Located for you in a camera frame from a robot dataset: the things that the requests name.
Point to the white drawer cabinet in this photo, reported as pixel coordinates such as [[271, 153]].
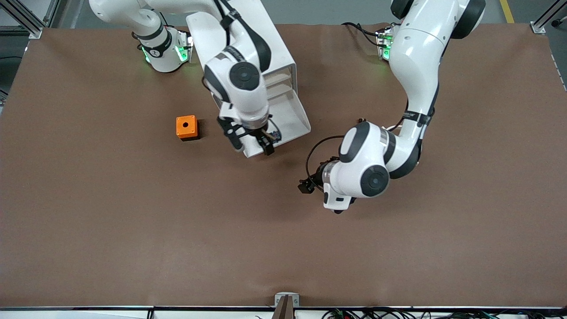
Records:
[[281, 53]]

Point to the brown post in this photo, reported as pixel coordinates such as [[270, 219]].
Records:
[[285, 310]]

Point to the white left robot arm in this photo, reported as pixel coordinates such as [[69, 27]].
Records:
[[416, 53]]

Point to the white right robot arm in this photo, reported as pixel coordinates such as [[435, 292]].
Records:
[[248, 102]]

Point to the metal table edge bracket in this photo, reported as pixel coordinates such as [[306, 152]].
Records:
[[277, 296]]

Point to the aluminium frame post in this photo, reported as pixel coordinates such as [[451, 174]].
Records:
[[36, 33], [538, 29]]

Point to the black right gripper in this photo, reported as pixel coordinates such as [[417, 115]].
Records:
[[262, 138]]

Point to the orange box with hole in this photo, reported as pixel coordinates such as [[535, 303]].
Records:
[[186, 127]]

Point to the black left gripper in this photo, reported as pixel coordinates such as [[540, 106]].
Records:
[[315, 178]]

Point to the white plastic drawer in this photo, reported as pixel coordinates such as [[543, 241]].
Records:
[[281, 91], [280, 79], [292, 119]]

